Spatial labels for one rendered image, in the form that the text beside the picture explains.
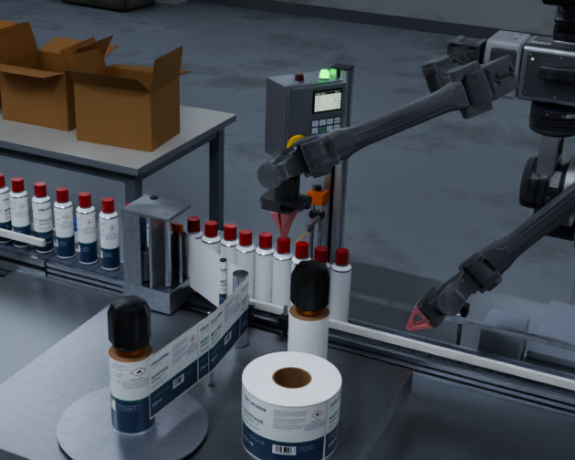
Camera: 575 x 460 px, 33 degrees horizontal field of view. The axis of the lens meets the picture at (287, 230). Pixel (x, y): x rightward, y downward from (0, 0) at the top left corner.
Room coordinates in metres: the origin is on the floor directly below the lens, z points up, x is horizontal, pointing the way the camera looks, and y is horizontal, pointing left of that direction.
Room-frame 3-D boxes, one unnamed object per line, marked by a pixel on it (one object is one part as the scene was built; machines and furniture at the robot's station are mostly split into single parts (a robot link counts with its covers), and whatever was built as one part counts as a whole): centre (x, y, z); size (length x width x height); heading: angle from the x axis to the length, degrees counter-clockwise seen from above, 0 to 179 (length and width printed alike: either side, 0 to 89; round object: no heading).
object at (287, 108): (2.27, -0.03, 1.38); 0.17 x 0.10 x 0.19; 121
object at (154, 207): (2.23, 0.33, 1.14); 0.14 x 0.11 x 0.01; 66
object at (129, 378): (1.67, 0.30, 1.04); 0.09 x 0.09 x 0.29
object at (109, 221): (2.40, 0.49, 0.98); 0.05 x 0.05 x 0.20
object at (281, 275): (2.19, 0.01, 0.98); 0.05 x 0.05 x 0.20
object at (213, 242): (2.27, 0.20, 0.98); 0.05 x 0.05 x 0.20
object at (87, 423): (1.67, 0.30, 0.89); 0.31 x 0.31 x 0.01
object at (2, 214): (2.55, 0.82, 0.98); 0.05 x 0.05 x 0.20
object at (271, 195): (1.98, 0.01, 1.30); 0.10 x 0.07 x 0.07; 67
